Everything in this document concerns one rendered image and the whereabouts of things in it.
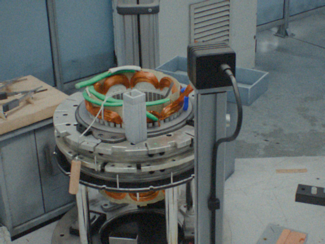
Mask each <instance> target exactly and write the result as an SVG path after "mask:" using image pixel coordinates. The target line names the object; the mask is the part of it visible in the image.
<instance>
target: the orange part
mask: <svg viewBox="0 0 325 244"><path fill-rule="evenodd" d="M305 238H306V235H305V234H304V233H300V232H296V231H294V232H291V230H288V229H284V230H283V231H282V233H281V234H280V237H279V238H278V240H277V242H276V244H303V243H304V241H305Z"/></svg>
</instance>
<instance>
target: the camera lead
mask: <svg viewBox="0 0 325 244"><path fill-rule="evenodd" d="M219 72H220V74H221V75H222V77H223V78H225V79H229V80H231V82H232V85H233V90H234V94H235V98H236V105H237V124H236V129H235V132H234V134H233V135H232V136H231V137H224V138H220V139H219V140H218V141H216V142H215V144H214V146H213V155H212V199H209V200H208V208H209V210H210V211H211V244H215V226H216V210H219V209H220V200H219V198H216V161H217V153H218V146H219V145H220V144H221V143H222V142H230V141H234V140H235V139H236V138H237V137H238V134H239V132H240V129H241V127H242V121H243V108H242V102H241V99H240V95H239V91H238V86H237V83H236V79H235V78H234V75H233V70H232V69H231V68H230V67H229V66H228V65H227V64H226V63H222V64H221V65H220V66H219Z"/></svg>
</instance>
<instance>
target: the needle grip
mask: <svg viewBox="0 0 325 244"><path fill-rule="evenodd" d="M80 168H81V162H80V161H78V162H75V161H74V160H73V161H72V167H71V177H70V187H69V192H70V193H71V194H77V193H78V188H79V178H80Z"/></svg>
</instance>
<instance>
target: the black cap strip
mask: <svg viewBox="0 0 325 244"><path fill-rule="evenodd" d="M313 187H316V188H317V190H316V192H317V193H316V194H312V193H311V189H312V188H313ZM324 189H325V188H323V187H317V186H314V185H306V184H300V183H299V184H298V187H297V190H296V194H295V202H300V203H306V204H313V205H319V206H325V193H324Z"/></svg>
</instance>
